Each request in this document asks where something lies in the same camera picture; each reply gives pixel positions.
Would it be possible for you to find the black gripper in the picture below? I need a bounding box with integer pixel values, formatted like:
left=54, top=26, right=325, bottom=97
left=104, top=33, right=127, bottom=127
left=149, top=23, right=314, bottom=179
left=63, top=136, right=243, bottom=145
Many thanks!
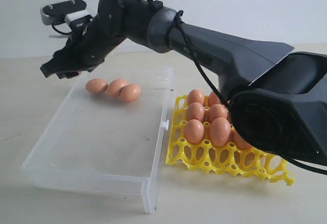
left=40, top=17, right=126, bottom=79

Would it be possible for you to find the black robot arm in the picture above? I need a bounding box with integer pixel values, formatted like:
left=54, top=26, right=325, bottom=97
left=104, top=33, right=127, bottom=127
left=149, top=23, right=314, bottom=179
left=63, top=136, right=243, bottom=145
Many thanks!
left=40, top=0, right=326, bottom=169

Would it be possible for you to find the black cable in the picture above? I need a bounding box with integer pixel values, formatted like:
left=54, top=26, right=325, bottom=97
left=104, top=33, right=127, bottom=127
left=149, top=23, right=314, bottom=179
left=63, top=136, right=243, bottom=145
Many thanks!
left=51, top=0, right=327, bottom=176

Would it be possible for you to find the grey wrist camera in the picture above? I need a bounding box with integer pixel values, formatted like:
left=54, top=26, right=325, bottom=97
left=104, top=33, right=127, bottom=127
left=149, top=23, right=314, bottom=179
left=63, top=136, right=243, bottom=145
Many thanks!
left=40, top=0, right=87, bottom=26

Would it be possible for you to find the yellow plastic egg tray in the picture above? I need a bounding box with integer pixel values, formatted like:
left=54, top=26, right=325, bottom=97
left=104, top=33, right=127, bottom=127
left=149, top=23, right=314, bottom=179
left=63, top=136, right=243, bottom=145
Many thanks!
left=166, top=95, right=295, bottom=186

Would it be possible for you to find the clear plastic tray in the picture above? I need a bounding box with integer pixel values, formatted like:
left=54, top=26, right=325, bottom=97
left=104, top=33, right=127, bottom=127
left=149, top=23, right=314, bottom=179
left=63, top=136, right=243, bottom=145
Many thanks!
left=21, top=67, right=173, bottom=213

